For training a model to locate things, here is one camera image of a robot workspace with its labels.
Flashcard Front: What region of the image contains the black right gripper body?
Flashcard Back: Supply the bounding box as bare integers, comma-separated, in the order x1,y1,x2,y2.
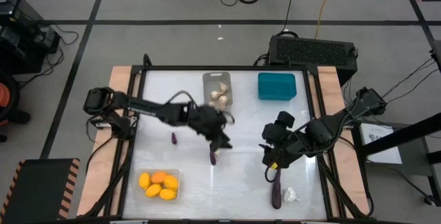
263,142,294,170

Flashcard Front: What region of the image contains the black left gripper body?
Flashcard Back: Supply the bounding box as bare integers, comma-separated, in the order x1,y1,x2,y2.
187,103,236,142

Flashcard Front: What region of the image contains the large purple eggplant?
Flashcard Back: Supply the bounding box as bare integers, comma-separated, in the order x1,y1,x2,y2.
271,168,283,210

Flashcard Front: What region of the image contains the yellow lemon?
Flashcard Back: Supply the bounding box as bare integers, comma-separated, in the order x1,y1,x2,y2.
158,188,177,201
138,172,152,191
145,183,163,198
163,174,179,192

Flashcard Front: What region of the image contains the orange mandarin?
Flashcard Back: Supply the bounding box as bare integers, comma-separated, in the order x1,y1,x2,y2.
150,171,167,185

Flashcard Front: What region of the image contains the light grey plastic basket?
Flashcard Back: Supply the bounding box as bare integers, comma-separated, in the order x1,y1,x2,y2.
202,71,234,111

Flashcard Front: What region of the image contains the clear plastic container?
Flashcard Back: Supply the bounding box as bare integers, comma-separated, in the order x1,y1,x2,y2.
133,168,182,203

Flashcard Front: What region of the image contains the teal plastic basket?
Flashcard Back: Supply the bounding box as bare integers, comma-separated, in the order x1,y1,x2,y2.
257,72,298,101

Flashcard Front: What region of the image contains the wooden table side board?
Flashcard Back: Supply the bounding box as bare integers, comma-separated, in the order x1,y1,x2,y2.
77,65,134,217
316,65,370,216

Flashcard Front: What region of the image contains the white paper sheet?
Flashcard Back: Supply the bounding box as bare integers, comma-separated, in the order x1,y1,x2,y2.
360,123,403,165

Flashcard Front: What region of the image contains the black computer case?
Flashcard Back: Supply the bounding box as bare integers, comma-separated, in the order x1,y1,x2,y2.
267,34,358,87

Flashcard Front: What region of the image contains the orange and black machine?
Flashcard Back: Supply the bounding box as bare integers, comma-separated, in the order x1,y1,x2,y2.
0,72,32,142

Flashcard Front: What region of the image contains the black equipment rack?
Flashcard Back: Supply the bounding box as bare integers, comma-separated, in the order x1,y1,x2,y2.
0,0,61,75

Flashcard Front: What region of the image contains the black camera stand frame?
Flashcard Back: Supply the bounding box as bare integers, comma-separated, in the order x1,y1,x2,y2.
358,112,441,204

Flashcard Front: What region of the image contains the black floor cable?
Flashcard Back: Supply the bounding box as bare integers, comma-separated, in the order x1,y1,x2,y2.
282,0,297,34

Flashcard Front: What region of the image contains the yellow cable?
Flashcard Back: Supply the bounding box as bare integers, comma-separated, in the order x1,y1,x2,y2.
314,0,337,40

